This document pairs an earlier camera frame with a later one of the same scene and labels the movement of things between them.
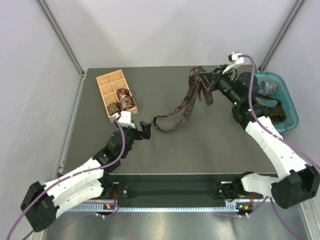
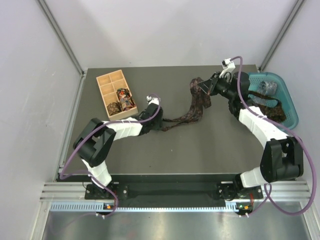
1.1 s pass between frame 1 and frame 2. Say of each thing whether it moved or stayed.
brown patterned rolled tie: stayed
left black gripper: moved
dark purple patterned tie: moved
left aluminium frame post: stayed
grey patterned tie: stayed
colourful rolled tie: stayed
